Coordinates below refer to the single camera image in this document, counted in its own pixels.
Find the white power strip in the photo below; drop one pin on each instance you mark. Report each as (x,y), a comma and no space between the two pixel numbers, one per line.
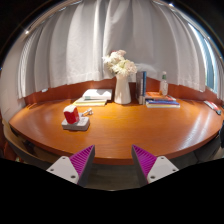
(81,125)

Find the upright blue book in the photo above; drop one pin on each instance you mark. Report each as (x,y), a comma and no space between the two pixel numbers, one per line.
(144,83)

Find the thick white book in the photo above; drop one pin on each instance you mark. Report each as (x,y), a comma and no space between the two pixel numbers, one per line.
(97,94)

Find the white curtain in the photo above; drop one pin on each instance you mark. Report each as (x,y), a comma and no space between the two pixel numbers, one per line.
(83,43)

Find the flat blue book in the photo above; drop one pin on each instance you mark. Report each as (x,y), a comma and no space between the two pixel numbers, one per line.
(162,103)

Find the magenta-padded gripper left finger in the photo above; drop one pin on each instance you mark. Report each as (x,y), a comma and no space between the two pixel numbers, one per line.
(63,168)

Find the flat red booklet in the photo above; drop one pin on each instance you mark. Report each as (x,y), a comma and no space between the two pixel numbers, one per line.
(212,106)

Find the clear plastic bottle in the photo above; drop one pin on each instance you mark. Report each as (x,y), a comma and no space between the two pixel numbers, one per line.
(163,86)

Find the window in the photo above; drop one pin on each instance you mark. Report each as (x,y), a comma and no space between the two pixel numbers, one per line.
(209,63)

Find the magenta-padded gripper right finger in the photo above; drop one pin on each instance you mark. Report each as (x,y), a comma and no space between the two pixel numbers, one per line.
(160,168)

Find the upright dark grey book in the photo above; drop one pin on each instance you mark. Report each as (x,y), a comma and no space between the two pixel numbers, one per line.
(139,85)

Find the red and white charger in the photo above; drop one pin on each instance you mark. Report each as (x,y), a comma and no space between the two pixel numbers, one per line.
(71,115)

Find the white flower bouquet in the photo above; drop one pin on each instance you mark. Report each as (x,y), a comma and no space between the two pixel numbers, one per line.
(120,65)

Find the dark chair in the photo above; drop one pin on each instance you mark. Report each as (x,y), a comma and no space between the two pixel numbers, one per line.
(222,133)

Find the flat orange book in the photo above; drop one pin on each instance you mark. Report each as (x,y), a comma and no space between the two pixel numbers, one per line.
(156,96)

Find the white ceramic vase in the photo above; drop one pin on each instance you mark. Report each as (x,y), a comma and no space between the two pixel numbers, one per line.
(122,91)

